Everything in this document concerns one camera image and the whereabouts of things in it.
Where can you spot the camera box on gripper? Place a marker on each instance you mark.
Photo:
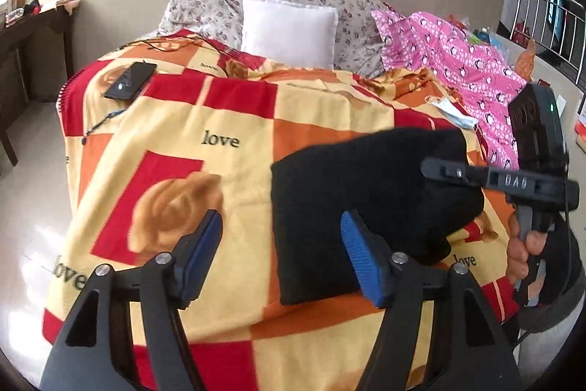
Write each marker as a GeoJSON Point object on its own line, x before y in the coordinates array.
{"type": "Point", "coordinates": [537, 130]}

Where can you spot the black smartphone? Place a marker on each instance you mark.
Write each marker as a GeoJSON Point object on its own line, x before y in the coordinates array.
{"type": "Point", "coordinates": [127, 86]}

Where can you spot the black pants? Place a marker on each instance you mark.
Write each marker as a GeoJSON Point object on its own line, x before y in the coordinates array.
{"type": "Point", "coordinates": [378, 175]}

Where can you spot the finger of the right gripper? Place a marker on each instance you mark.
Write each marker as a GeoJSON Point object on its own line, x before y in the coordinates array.
{"type": "Point", "coordinates": [444, 171]}

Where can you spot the light blue face mask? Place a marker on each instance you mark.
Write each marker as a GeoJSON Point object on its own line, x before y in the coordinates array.
{"type": "Point", "coordinates": [452, 113]}

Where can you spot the right hand black glove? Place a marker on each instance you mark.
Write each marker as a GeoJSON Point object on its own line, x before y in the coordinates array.
{"type": "Point", "coordinates": [557, 248]}

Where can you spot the metal stair railing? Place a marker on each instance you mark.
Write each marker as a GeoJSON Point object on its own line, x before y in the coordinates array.
{"type": "Point", "coordinates": [557, 27]}

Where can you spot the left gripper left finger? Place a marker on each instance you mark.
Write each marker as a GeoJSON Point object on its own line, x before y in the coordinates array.
{"type": "Point", "coordinates": [94, 348]}

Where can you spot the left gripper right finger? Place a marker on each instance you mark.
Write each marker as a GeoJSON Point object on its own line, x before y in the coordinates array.
{"type": "Point", "coordinates": [468, 348]}

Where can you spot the dark wooden desk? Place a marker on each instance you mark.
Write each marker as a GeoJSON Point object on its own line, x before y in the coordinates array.
{"type": "Point", "coordinates": [37, 58]}

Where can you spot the red orange checked blanket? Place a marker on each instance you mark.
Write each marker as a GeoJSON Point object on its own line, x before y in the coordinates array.
{"type": "Point", "coordinates": [201, 134]}

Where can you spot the pink penguin blanket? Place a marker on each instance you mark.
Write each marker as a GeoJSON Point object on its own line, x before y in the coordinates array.
{"type": "Point", "coordinates": [476, 72]}

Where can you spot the white square pillow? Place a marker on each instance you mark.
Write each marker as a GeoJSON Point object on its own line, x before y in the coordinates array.
{"type": "Point", "coordinates": [294, 34]}

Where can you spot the white fleece sleeve forearm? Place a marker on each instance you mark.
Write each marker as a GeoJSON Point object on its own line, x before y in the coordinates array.
{"type": "Point", "coordinates": [549, 328]}

